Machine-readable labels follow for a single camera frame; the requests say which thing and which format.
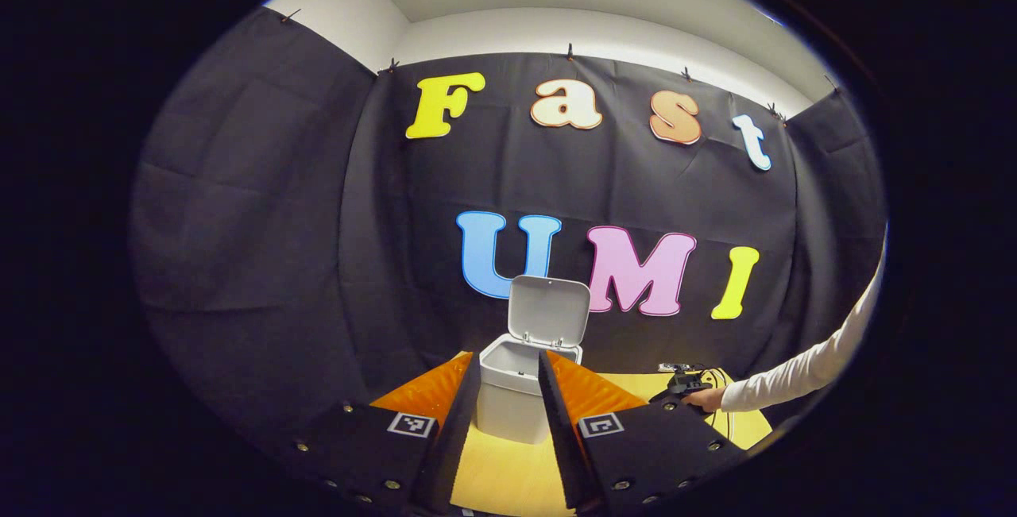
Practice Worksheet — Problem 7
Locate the white desktop garbage bin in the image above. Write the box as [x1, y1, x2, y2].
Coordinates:
[475, 275, 591, 445]

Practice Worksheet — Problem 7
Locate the wooden desktop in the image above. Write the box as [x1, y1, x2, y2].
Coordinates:
[449, 350, 773, 517]

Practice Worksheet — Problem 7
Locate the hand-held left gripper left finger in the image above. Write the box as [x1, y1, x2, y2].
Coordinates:
[290, 352, 481, 514]

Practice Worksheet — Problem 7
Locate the black backdrop cloth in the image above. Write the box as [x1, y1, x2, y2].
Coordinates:
[131, 7, 888, 454]

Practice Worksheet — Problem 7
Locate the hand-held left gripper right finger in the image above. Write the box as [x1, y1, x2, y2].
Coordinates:
[538, 350, 752, 516]

